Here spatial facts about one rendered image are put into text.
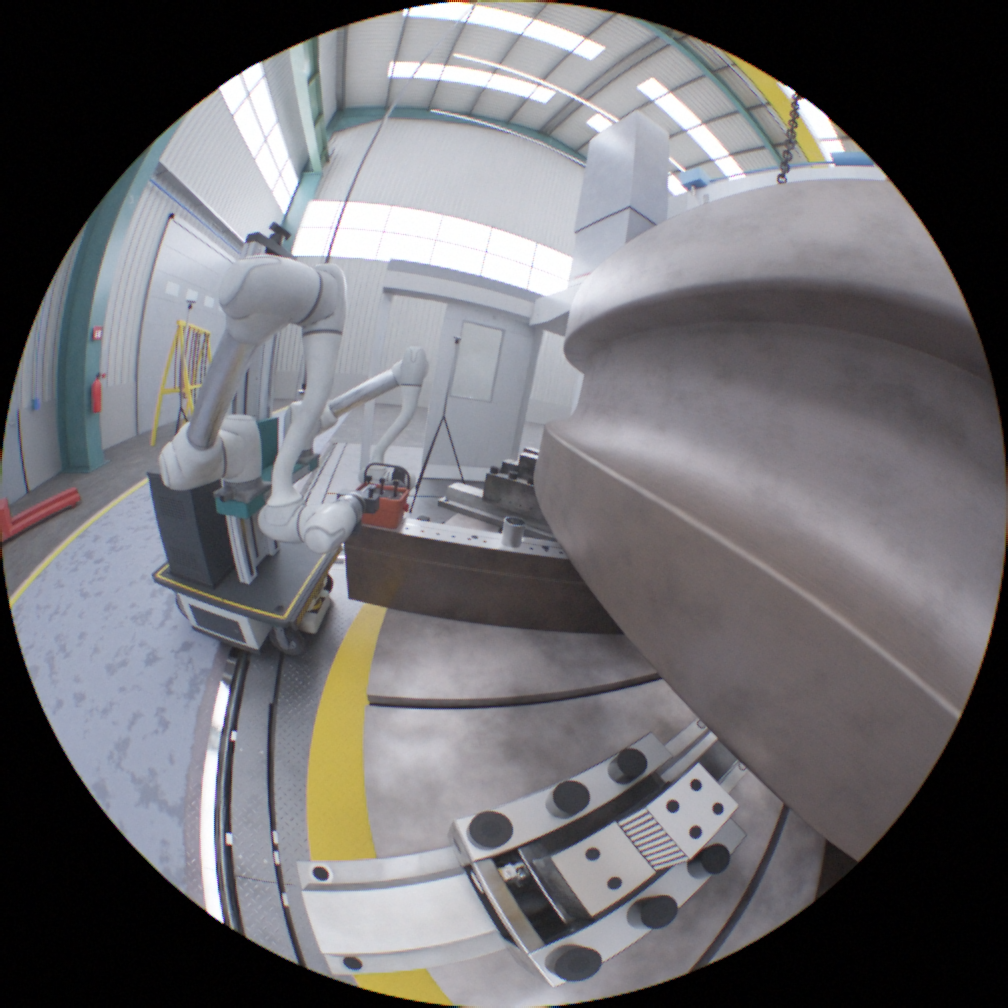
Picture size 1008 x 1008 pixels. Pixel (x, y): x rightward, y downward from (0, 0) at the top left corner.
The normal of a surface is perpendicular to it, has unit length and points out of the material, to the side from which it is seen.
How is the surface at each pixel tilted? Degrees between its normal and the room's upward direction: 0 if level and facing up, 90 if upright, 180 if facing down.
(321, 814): 0
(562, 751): 0
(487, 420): 90
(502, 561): 90
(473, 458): 90
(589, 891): 0
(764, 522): 44
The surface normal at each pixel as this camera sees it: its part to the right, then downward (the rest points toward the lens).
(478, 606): 0.03, 0.36
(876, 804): -0.85, 0.02
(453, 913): 0.18, -0.92
